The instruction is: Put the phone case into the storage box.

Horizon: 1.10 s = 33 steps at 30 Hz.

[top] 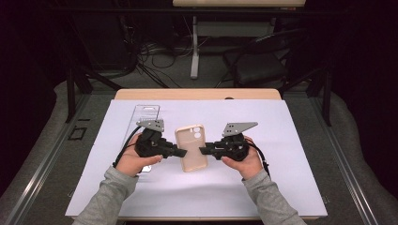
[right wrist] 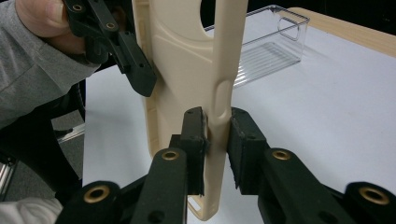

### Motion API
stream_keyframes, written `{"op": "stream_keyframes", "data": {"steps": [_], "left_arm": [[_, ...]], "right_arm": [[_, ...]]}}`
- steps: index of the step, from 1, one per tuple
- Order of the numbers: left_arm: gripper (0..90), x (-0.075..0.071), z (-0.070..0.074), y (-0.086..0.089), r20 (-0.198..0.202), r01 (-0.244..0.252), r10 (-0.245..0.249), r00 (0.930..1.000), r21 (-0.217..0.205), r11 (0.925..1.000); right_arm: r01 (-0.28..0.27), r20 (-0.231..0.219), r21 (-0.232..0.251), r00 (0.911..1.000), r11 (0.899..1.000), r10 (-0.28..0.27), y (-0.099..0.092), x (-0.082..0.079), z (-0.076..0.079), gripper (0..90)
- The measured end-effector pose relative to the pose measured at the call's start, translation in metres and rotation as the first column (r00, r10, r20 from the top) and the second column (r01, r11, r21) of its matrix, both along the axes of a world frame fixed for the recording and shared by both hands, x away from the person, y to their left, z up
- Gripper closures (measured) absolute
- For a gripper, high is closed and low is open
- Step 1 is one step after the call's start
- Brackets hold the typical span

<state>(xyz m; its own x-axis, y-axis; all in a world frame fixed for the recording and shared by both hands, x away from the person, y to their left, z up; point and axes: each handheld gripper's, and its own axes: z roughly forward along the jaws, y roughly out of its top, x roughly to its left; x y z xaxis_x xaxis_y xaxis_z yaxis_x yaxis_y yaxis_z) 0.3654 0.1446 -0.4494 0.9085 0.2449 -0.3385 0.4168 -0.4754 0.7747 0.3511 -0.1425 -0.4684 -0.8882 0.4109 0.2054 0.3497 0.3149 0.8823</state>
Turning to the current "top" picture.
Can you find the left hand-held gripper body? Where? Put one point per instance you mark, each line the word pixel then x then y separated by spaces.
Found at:
pixel 150 145

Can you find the aluminium floor rail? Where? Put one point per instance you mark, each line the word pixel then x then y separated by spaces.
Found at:
pixel 47 162
pixel 344 168

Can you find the white table cover sheet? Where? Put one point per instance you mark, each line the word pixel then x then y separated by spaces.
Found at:
pixel 194 190

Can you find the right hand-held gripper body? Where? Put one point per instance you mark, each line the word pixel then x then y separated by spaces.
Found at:
pixel 233 146

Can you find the clear plastic packaging tray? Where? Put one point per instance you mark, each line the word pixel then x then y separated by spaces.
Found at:
pixel 145 113

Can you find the person's left hand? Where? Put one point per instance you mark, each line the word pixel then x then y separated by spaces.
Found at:
pixel 133 162

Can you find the white desk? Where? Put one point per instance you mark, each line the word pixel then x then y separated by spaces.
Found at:
pixel 239 2

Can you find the peach phone case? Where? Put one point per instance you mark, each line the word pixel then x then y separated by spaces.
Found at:
pixel 191 150

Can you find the black chair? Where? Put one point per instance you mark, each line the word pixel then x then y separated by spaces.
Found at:
pixel 259 67

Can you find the black metal stand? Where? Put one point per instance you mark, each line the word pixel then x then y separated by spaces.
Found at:
pixel 327 100
pixel 70 93

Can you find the person's right hand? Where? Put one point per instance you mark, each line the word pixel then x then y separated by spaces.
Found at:
pixel 250 165

